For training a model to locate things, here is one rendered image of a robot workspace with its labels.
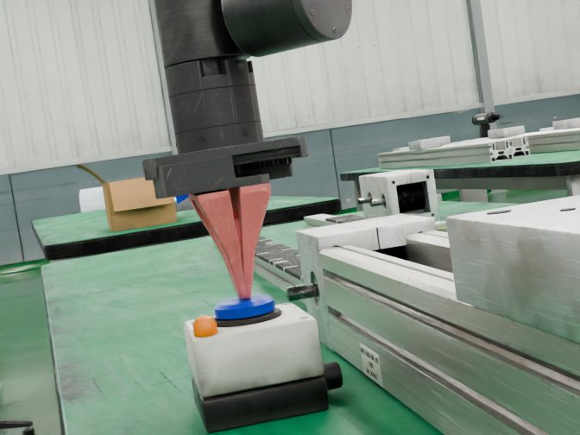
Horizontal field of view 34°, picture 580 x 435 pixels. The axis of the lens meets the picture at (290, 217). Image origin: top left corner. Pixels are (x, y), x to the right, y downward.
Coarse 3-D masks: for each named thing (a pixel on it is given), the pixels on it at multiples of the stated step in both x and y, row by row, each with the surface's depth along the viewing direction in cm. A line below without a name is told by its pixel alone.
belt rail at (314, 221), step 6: (312, 216) 193; (318, 216) 190; (324, 216) 188; (330, 216) 186; (336, 216) 183; (306, 222) 192; (312, 222) 187; (318, 222) 181; (324, 222) 176; (330, 222) 172; (306, 228) 193
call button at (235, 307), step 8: (256, 296) 64; (264, 296) 63; (224, 304) 62; (232, 304) 62; (240, 304) 62; (248, 304) 61; (256, 304) 62; (264, 304) 62; (272, 304) 63; (216, 312) 63; (224, 312) 62; (232, 312) 61; (240, 312) 61; (248, 312) 61; (256, 312) 61; (264, 312) 62
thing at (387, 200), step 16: (384, 176) 176; (400, 176) 174; (416, 176) 175; (432, 176) 175; (384, 192) 177; (400, 192) 176; (416, 192) 177; (432, 192) 175; (384, 208) 179; (400, 208) 177; (416, 208) 178; (432, 208) 175
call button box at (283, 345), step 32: (192, 320) 66; (224, 320) 62; (256, 320) 61; (288, 320) 60; (192, 352) 60; (224, 352) 59; (256, 352) 59; (288, 352) 60; (320, 352) 60; (192, 384) 65; (224, 384) 59; (256, 384) 60; (288, 384) 60; (320, 384) 60; (224, 416) 59; (256, 416) 60; (288, 416) 60
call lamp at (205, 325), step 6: (198, 318) 60; (204, 318) 59; (210, 318) 59; (198, 324) 59; (204, 324) 59; (210, 324) 59; (216, 324) 60; (198, 330) 59; (204, 330) 59; (210, 330) 59; (216, 330) 60; (198, 336) 59; (204, 336) 59
